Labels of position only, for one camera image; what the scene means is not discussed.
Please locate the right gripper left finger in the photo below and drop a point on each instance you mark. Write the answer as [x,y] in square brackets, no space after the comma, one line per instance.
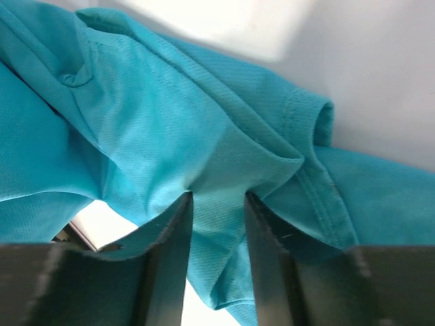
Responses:
[136,280]

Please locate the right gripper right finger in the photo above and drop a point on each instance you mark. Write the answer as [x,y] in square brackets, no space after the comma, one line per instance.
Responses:
[299,280]

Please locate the teal t shirt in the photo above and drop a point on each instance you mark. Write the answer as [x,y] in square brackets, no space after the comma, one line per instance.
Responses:
[95,106]

